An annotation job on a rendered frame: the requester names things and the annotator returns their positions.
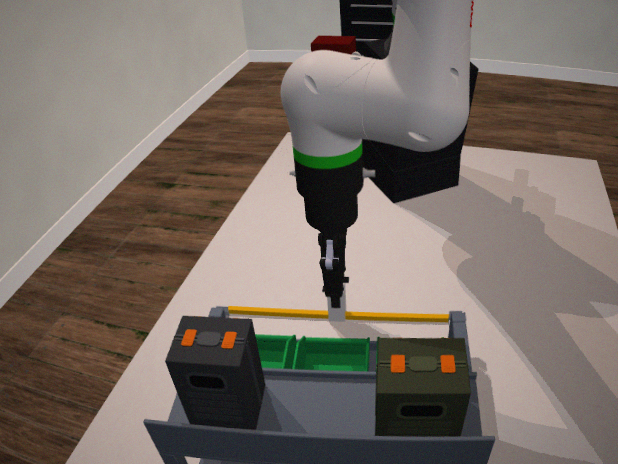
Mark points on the yellow long thin bar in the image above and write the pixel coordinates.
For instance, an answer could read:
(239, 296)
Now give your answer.
(348, 315)

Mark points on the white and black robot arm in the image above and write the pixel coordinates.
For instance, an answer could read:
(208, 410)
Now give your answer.
(416, 98)

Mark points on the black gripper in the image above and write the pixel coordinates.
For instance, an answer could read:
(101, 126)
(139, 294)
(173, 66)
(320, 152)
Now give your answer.
(330, 219)

